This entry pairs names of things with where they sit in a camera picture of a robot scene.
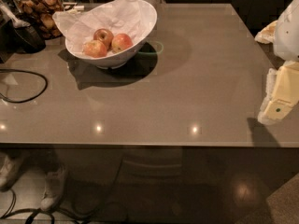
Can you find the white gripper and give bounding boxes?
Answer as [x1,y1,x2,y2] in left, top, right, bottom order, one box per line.
[258,0,299,125]

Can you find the red apple back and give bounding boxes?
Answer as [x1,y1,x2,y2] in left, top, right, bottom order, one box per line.
[93,28,114,49]

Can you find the red apple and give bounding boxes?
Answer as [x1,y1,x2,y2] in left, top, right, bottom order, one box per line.
[111,33,133,53]
[93,28,114,49]
[83,40,107,58]

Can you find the white ceramic bowl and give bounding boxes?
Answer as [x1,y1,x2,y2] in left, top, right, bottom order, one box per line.
[65,3,157,69]

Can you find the red apple right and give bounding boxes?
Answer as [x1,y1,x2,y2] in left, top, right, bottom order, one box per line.
[111,33,133,53]

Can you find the red apple front left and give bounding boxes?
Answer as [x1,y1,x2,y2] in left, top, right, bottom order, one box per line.
[83,40,107,58]

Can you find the cream gripper finger far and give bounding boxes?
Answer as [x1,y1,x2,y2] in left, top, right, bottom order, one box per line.
[254,21,277,44]

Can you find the green rubber band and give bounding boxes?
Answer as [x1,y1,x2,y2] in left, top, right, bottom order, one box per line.
[139,41,164,55]

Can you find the white paper liner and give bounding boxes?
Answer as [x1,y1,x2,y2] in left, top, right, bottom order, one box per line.
[52,0,150,53]

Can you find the white shoe right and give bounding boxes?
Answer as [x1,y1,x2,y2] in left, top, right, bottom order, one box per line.
[40,165,67,211]

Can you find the white shoe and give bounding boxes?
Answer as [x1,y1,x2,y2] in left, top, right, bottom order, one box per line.
[0,156,25,191]
[40,165,67,211]

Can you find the glass jar of snacks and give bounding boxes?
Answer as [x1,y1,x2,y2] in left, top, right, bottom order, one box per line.
[14,0,64,40]

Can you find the black kitchen appliance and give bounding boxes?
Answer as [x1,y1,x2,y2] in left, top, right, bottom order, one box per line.
[0,1,46,54]

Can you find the white shoe left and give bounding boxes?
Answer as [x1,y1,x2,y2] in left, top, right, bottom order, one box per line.
[0,156,25,191]

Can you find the black cable on table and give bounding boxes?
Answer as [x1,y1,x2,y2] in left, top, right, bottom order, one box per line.
[0,68,49,105]

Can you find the black floor cables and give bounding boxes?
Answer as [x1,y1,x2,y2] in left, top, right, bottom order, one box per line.
[0,189,129,224]

